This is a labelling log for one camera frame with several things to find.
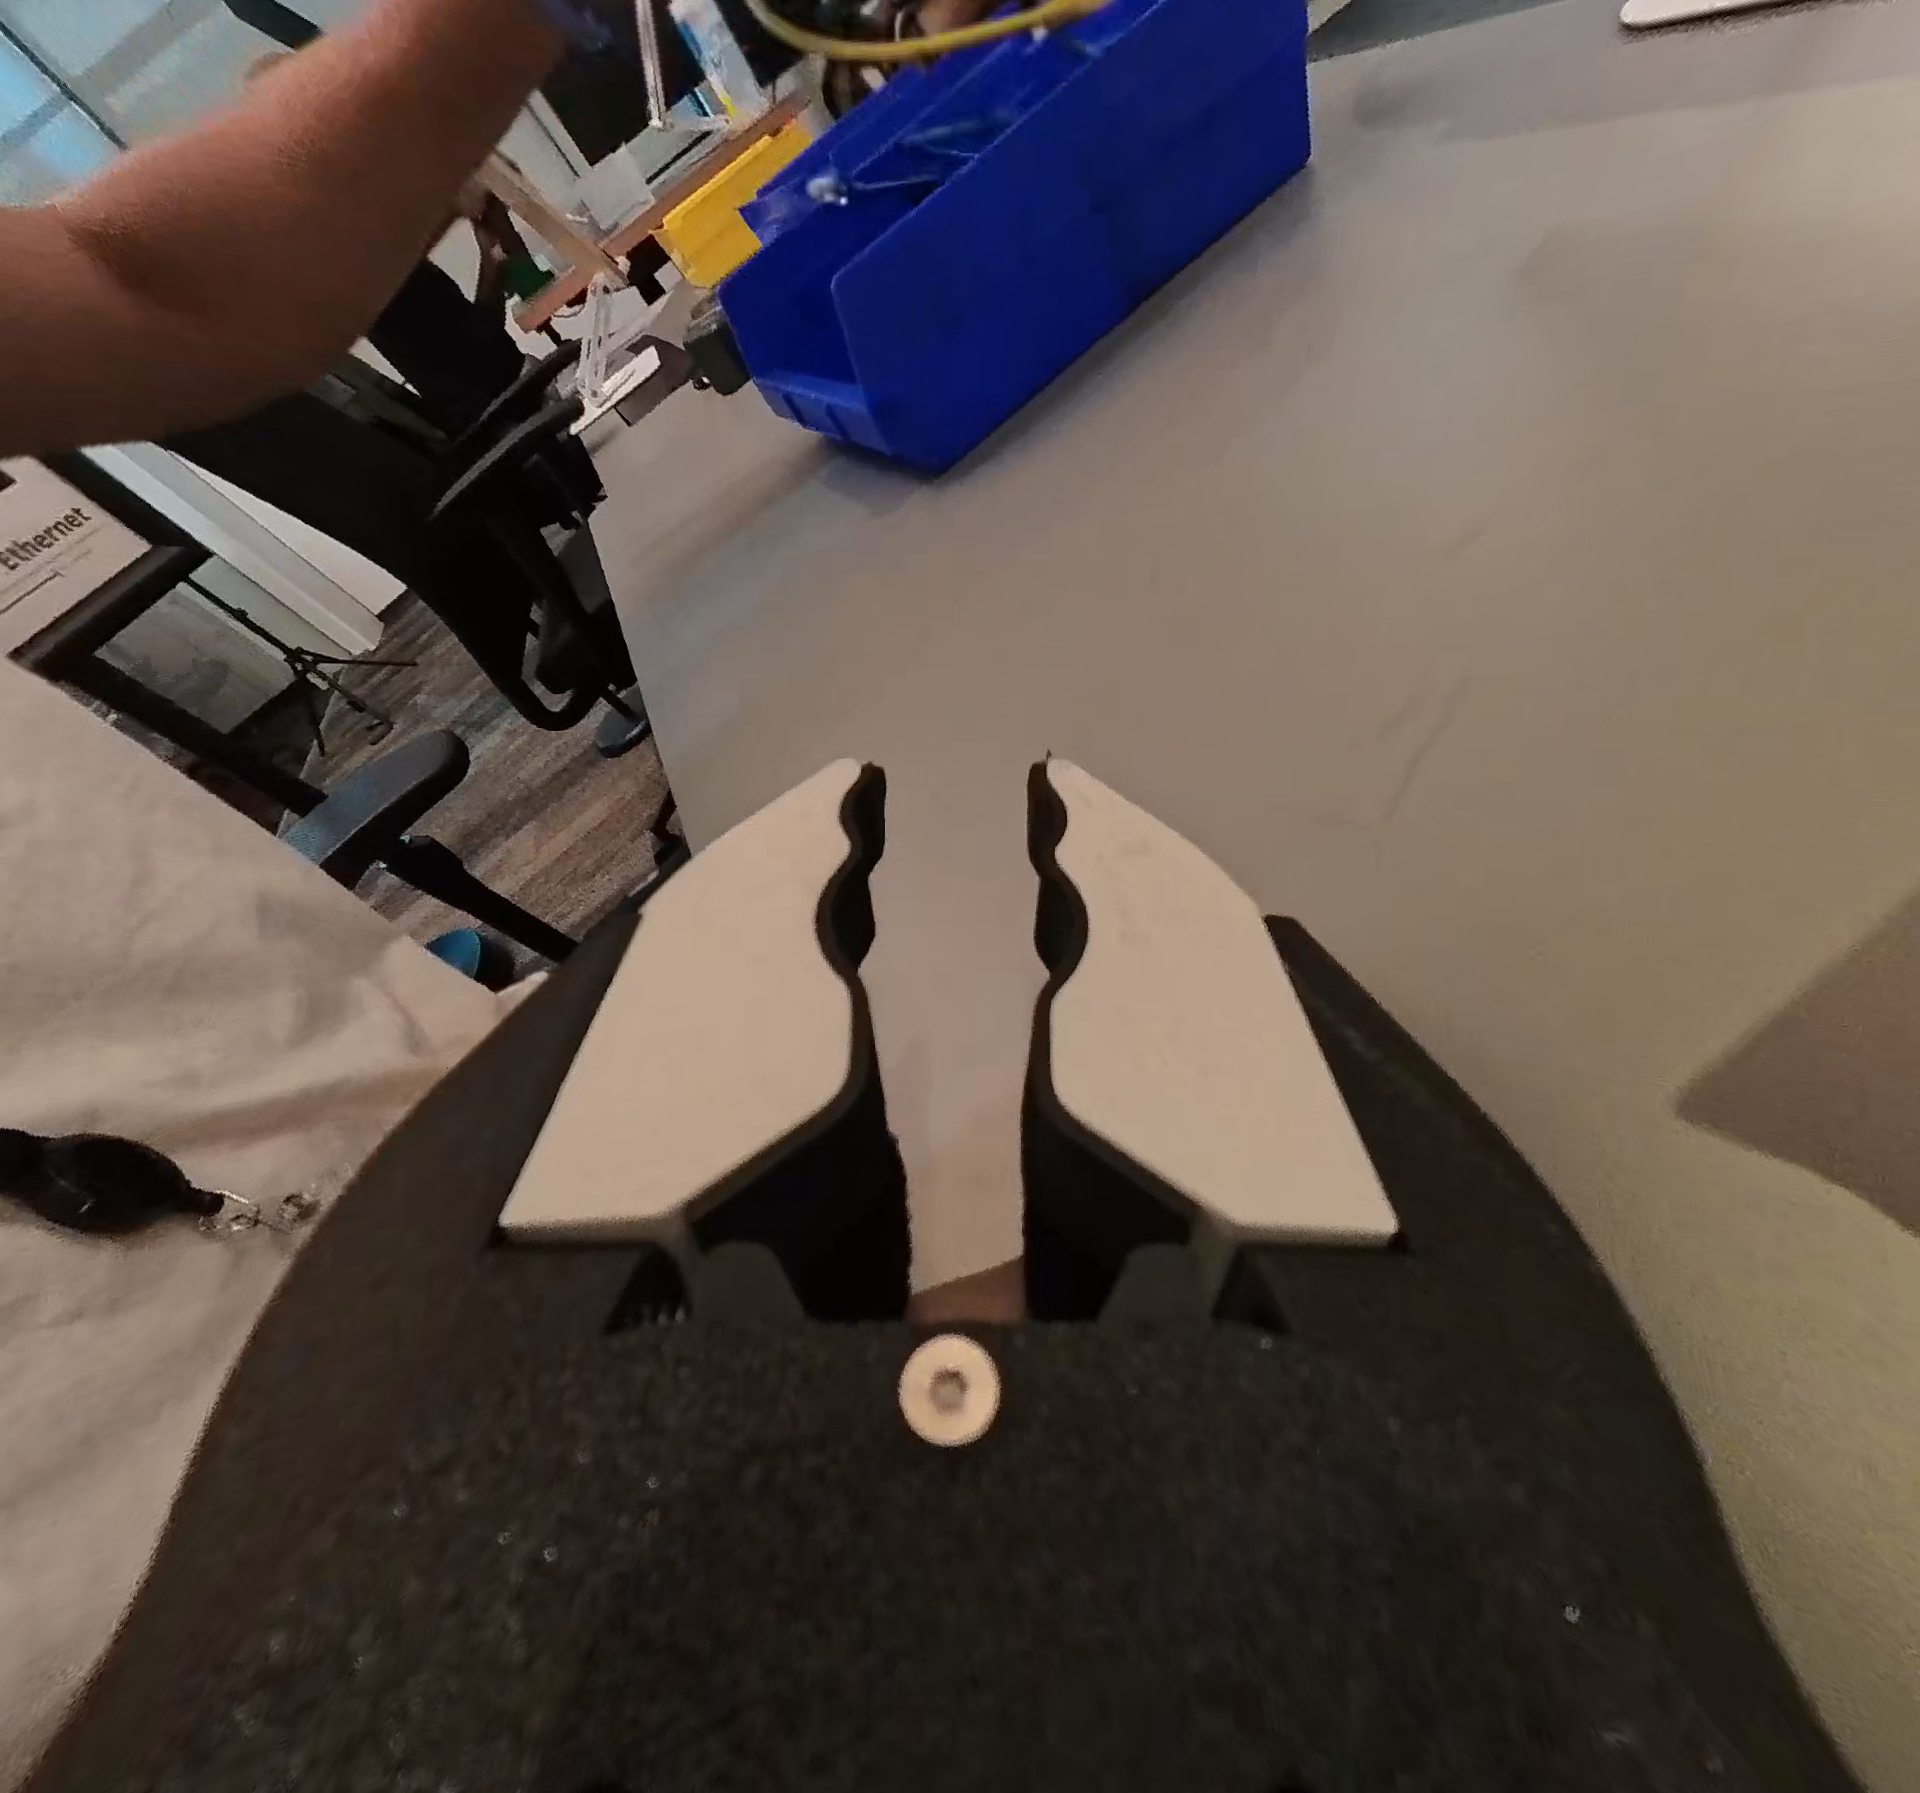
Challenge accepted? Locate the large glass window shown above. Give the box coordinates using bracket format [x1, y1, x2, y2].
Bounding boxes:
[0, 0, 457, 208]

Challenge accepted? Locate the blue plastic bin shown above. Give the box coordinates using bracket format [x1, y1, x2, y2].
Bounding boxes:
[715, 0, 1318, 481]

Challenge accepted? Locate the small yellow bin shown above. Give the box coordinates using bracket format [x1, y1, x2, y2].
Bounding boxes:
[657, 117, 817, 286]

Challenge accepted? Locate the black framed white sign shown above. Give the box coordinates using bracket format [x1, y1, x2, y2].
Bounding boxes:
[0, 452, 208, 661]

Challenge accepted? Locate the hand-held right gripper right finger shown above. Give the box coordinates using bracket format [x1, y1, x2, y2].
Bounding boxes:
[1023, 752, 1405, 1325]

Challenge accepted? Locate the person's left forearm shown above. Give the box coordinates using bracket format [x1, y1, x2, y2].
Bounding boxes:
[0, 0, 619, 455]

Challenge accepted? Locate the black office chair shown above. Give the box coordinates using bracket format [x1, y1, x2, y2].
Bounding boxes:
[163, 245, 650, 754]

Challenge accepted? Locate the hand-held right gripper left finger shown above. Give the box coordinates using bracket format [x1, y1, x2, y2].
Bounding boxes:
[495, 754, 913, 1325]

